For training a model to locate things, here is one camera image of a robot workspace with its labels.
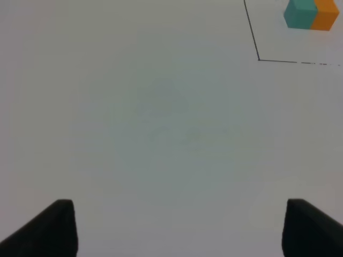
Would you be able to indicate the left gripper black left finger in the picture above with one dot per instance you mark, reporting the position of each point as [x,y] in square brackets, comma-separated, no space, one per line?
[53,232]

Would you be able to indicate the orange template block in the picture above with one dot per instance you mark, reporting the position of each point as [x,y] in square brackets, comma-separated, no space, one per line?
[327,13]

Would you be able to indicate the teal template block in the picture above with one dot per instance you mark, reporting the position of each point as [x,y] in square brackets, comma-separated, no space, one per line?
[300,14]

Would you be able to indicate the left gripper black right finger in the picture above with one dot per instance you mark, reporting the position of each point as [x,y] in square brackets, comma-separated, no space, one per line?
[308,231]

